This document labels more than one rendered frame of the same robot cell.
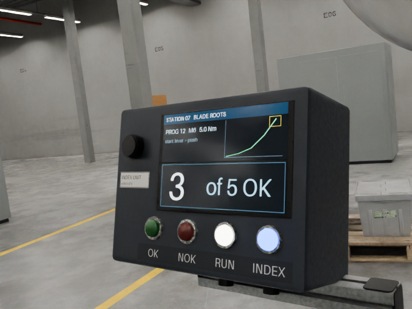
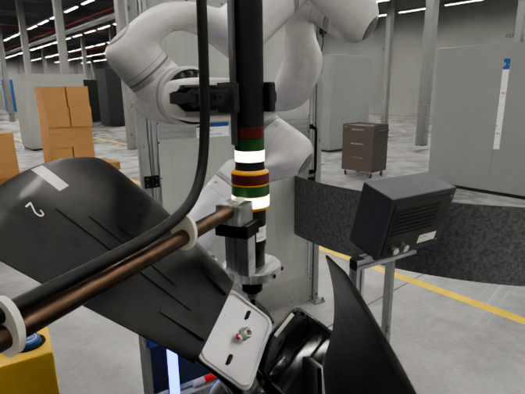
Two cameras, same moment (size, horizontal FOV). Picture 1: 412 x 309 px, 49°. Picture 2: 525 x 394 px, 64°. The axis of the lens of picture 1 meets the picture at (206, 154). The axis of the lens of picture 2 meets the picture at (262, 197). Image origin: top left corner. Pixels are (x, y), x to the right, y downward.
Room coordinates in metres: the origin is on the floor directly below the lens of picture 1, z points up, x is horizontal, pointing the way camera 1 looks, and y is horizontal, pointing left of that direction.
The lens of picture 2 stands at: (0.56, -1.23, 1.50)
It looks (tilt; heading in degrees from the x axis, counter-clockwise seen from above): 14 degrees down; 111
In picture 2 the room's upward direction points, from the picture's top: 1 degrees counter-clockwise
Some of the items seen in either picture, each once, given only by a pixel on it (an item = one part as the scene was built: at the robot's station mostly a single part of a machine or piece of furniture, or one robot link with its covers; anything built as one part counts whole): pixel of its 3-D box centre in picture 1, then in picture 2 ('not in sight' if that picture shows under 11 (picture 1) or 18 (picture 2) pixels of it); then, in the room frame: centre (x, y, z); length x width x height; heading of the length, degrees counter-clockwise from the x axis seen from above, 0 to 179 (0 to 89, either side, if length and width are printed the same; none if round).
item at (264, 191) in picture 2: not in sight; (250, 188); (0.38, -0.79, 1.39); 0.04 x 0.04 x 0.01
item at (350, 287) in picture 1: (287, 284); (384, 255); (0.48, -0.07, 1.04); 0.24 x 0.03 x 0.03; 52
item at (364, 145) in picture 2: not in sight; (366, 149); (-0.37, 6.23, 0.45); 0.68 x 0.47 x 0.90; 155
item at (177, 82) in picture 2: not in sight; (205, 97); (0.29, -0.73, 1.49); 0.11 x 0.10 x 0.07; 142
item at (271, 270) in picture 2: not in sight; (248, 237); (0.38, -0.80, 1.33); 0.09 x 0.07 x 0.10; 87
